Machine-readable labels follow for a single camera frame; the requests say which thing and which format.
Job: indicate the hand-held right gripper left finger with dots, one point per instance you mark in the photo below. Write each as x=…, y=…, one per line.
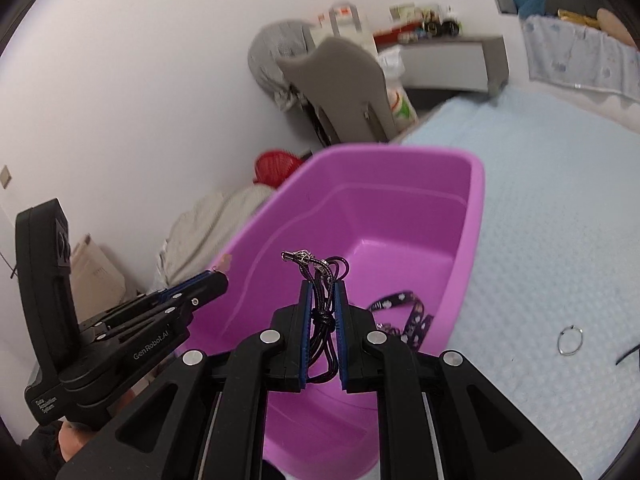
x=270, y=360

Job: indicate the boxes on shelf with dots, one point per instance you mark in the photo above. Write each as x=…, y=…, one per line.
x=420, y=22

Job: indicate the grey shelf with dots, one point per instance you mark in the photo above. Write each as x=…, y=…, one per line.
x=450, y=62

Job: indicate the purple plastic basin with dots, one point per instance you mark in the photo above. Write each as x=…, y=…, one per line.
x=400, y=220

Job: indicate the light blue fleece blanket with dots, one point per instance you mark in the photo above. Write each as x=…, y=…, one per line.
x=550, y=210

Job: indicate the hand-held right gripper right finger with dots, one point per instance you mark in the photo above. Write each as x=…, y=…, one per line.
x=400, y=385

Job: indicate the person's left hand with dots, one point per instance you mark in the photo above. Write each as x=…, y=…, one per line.
x=75, y=440

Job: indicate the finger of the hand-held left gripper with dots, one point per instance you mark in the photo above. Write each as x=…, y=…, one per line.
x=185, y=285
x=200, y=295

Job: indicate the white printed plastic bag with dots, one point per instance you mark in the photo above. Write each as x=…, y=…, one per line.
x=400, y=102

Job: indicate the white shopping bag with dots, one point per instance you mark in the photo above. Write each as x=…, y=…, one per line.
x=340, y=22

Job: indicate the brown paper bag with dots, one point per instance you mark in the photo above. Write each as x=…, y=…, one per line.
x=97, y=270

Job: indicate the grey garment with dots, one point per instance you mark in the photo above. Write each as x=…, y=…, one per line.
x=270, y=60

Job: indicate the beige cloth pile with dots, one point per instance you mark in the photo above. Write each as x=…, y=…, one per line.
x=210, y=230

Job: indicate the blue printed cloth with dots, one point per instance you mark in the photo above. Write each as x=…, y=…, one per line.
x=580, y=50

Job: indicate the red mesh basket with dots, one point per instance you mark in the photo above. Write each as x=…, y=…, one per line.
x=275, y=165

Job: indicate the grey chair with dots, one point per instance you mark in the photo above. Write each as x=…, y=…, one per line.
x=340, y=80

